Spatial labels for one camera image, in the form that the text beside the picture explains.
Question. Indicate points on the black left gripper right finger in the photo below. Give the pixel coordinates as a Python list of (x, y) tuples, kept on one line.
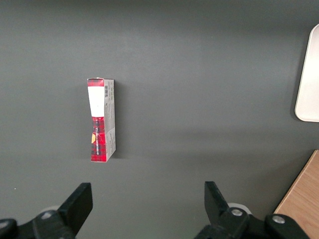
[(219, 214)]

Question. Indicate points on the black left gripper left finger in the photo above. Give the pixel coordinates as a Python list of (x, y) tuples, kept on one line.
[(69, 214)]

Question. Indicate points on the cream rectangular tray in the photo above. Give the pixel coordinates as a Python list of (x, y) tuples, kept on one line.
[(310, 87)]

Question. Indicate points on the wooden two-drawer cabinet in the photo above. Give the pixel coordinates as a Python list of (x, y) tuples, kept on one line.
[(301, 199)]

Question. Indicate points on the red plaid carton box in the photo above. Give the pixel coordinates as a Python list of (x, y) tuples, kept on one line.
[(99, 129)]

